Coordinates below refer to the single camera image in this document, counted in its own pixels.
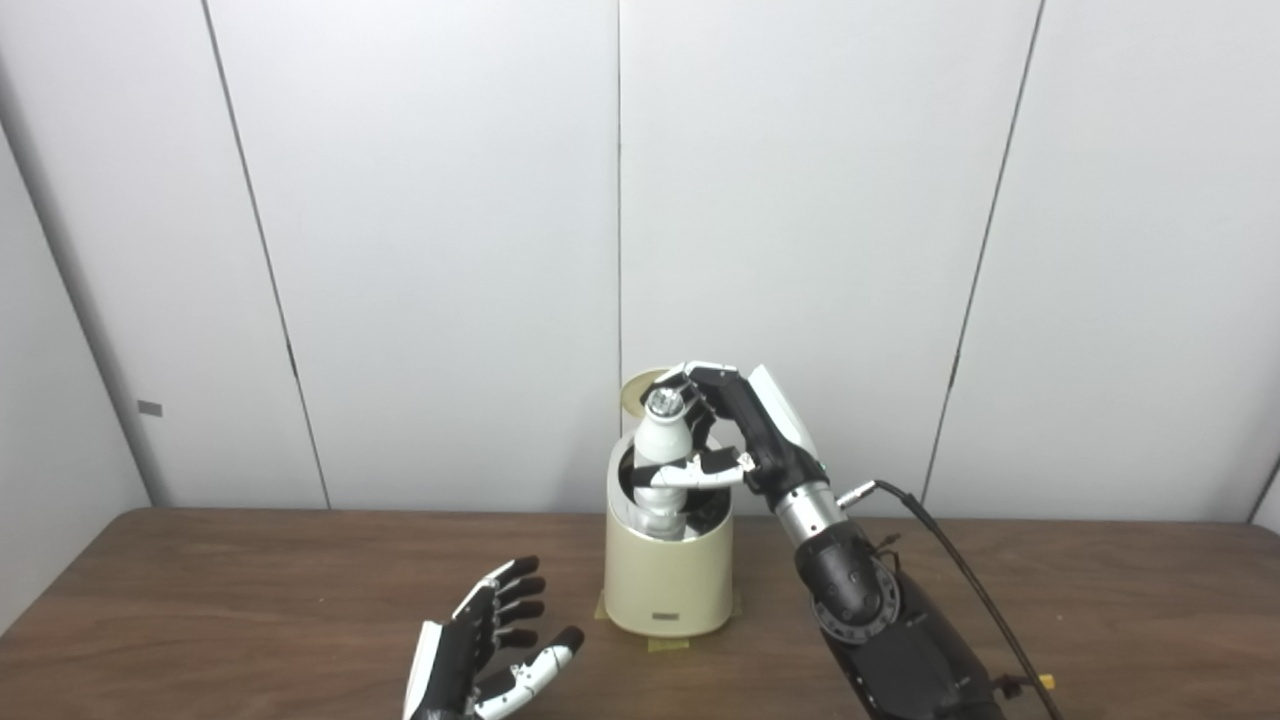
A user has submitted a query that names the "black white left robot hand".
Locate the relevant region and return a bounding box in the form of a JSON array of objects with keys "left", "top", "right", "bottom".
[{"left": 403, "top": 556, "right": 585, "bottom": 720}]

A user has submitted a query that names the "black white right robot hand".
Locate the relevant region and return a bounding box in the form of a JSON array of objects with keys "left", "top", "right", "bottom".
[{"left": 655, "top": 361, "right": 831, "bottom": 501}]

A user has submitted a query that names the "small white plastic bottle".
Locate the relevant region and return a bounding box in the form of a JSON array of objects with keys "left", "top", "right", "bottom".
[{"left": 632, "top": 388, "right": 693, "bottom": 536}]

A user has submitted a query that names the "cream round bin lid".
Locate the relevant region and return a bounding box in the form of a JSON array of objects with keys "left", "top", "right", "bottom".
[{"left": 622, "top": 369, "right": 681, "bottom": 429}]

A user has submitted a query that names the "cream-colored round bin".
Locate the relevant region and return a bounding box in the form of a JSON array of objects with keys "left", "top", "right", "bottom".
[{"left": 604, "top": 428, "right": 734, "bottom": 638}]

